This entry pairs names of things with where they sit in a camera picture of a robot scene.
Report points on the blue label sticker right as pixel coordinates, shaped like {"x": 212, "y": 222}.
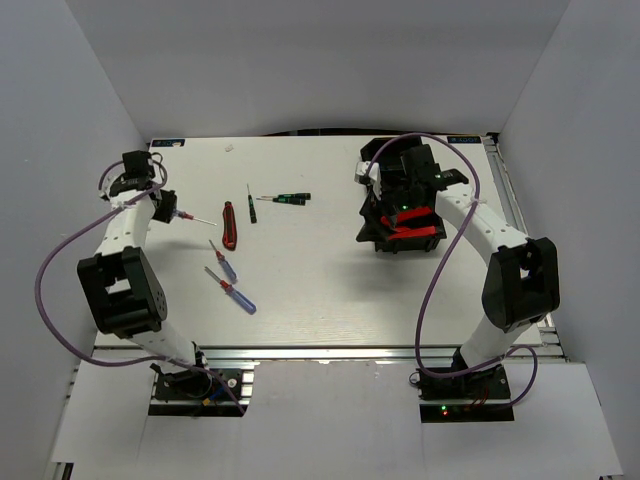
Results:
{"x": 464, "y": 139}

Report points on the blue label sticker left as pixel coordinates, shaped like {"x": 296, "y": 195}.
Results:
{"x": 167, "y": 143}

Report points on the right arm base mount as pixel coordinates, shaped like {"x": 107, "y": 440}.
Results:
{"x": 479, "y": 397}

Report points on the aluminium frame rail front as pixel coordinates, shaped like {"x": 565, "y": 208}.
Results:
{"x": 306, "y": 353}

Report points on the aluminium frame rail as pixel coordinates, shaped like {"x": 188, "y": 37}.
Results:
{"x": 515, "y": 200}
{"x": 306, "y": 353}

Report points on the blue red screwdriver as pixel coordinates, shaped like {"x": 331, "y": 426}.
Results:
{"x": 238, "y": 297}
{"x": 186, "y": 216}
{"x": 224, "y": 263}

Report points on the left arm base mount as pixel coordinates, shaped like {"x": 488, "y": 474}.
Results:
{"x": 194, "y": 395}

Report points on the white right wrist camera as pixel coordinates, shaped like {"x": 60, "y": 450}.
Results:
{"x": 368, "y": 173}

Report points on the blue label sticker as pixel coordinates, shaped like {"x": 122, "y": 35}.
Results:
{"x": 167, "y": 143}
{"x": 464, "y": 139}

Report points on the aluminium frame rail right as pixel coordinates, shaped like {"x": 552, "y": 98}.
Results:
{"x": 515, "y": 200}

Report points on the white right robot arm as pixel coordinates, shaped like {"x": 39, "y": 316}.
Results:
{"x": 522, "y": 280}

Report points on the black storage bin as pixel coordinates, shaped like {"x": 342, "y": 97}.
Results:
{"x": 414, "y": 244}
{"x": 390, "y": 159}

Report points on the red black utility knife long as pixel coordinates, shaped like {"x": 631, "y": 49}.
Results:
{"x": 405, "y": 216}

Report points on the green black screwdriver single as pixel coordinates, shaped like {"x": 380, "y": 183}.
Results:
{"x": 251, "y": 205}

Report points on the green black screwdriver upper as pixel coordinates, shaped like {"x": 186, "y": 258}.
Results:
{"x": 304, "y": 195}

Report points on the green black screwdriver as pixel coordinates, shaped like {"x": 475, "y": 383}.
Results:
{"x": 285, "y": 200}
{"x": 304, "y": 195}

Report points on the green black screwdriver lower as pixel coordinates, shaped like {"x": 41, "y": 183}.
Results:
{"x": 285, "y": 200}

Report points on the red black utility knife small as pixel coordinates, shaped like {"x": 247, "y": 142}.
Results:
{"x": 423, "y": 232}

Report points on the black far storage bin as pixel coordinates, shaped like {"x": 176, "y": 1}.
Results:
{"x": 390, "y": 159}

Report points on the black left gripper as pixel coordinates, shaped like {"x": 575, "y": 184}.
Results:
{"x": 168, "y": 202}

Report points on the black near storage bin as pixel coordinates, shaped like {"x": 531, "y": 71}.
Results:
{"x": 414, "y": 244}

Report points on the large red black utility knife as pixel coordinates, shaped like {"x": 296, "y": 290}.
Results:
{"x": 229, "y": 236}

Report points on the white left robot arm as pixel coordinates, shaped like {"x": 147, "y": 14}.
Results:
{"x": 124, "y": 295}

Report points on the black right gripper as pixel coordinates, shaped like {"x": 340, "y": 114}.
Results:
{"x": 380, "y": 210}

